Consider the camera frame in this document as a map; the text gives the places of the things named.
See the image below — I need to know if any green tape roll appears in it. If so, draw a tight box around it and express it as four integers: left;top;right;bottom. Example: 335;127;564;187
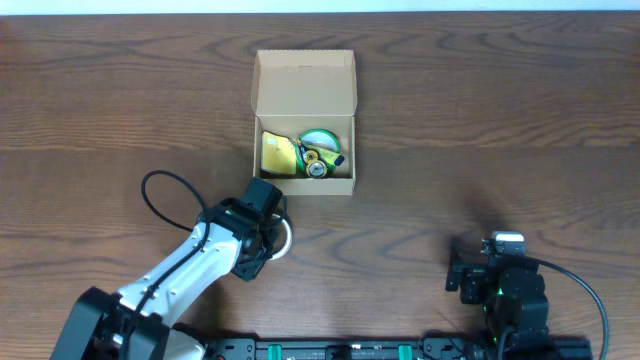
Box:
296;129;342;178

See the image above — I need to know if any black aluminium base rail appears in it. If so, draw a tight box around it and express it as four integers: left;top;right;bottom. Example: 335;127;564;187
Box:
199;337;593;360

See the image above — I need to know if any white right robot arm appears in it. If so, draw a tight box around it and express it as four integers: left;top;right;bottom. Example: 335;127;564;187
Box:
445;250;549;357

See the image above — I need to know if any yellow sticky note pad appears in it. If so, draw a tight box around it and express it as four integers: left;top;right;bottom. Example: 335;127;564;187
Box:
261;131;297;175

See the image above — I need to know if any clear tape roll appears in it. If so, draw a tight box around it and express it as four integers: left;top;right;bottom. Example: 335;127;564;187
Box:
270;214;294;261

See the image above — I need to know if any yellow highlighter marker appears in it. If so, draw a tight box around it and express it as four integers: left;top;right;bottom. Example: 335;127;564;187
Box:
315;147;345;166

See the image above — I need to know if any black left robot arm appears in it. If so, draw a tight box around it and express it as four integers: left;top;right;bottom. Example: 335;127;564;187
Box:
51;178;288;359

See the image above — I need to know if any cardboard box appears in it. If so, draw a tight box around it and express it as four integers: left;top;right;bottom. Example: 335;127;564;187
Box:
251;50;357;196

